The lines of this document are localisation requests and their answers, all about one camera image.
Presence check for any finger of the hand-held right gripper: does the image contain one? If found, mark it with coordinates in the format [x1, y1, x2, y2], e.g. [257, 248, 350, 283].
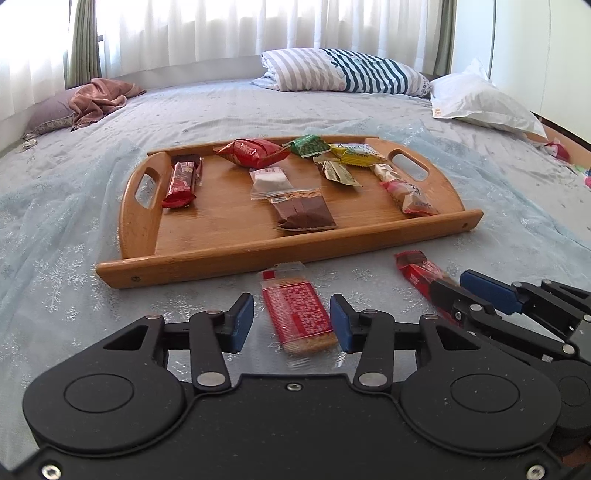
[459, 270, 591, 333]
[429, 279, 578, 363]

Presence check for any brown chocolate cake packet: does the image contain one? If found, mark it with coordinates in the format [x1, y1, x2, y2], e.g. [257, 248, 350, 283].
[270, 188, 335, 232]

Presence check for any dusty pink cloth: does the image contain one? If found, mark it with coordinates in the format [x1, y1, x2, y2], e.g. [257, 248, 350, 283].
[70, 78, 146, 132]

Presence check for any yellow snack packet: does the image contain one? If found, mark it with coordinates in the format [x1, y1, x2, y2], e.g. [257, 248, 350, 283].
[329, 143, 384, 167]

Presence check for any mauve pillow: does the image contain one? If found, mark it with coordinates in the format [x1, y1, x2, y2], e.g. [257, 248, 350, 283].
[23, 88, 93, 136]

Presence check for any white wardrobe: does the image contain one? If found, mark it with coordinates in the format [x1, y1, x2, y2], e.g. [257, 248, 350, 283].
[450, 0, 591, 148]

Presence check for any red biscuit packet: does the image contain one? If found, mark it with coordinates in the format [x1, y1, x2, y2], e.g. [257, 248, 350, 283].
[259, 261, 345, 370]

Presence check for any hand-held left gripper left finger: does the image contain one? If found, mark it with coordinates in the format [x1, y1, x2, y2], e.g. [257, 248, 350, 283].
[102, 292, 256, 395]

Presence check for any grey-green curtain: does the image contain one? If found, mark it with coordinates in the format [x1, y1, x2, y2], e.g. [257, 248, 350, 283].
[434, 0, 457, 75]
[68, 0, 103, 89]

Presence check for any large red puffed packet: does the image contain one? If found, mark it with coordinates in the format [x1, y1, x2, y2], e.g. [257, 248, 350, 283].
[213, 137, 291, 171]

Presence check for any small gold packet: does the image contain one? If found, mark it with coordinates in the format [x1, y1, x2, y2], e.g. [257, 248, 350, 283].
[313, 156, 363, 188]

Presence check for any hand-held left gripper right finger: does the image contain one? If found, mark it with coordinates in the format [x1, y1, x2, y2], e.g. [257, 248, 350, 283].
[329, 294, 485, 395]

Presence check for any wooden bed frame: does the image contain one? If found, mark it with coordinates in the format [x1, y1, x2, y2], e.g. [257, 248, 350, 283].
[531, 111, 591, 153]

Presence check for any striped pillow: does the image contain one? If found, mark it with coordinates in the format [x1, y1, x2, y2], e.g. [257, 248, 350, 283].
[250, 47, 432, 97]

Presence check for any pink bread packet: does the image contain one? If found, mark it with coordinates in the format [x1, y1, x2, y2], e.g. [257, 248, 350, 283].
[379, 179, 439, 217]

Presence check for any white sheer curtain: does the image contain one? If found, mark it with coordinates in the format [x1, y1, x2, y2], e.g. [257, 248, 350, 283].
[0, 0, 444, 107]

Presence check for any red and brown wafer bar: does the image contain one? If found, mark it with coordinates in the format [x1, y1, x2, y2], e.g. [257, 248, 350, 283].
[394, 250, 462, 324]
[161, 156, 204, 210]

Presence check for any green snack packet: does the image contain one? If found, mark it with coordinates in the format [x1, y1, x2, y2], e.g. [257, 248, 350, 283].
[283, 134, 331, 159]

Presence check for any wooden serving tray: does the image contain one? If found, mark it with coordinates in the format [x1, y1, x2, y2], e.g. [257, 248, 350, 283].
[95, 135, 484, 291]

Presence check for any white cake packet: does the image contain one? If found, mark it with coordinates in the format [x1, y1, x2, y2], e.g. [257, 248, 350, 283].
[249, 167, 295, 201]

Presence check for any white pillow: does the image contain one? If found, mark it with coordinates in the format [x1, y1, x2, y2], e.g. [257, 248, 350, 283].
[429, 58, 549, 139]

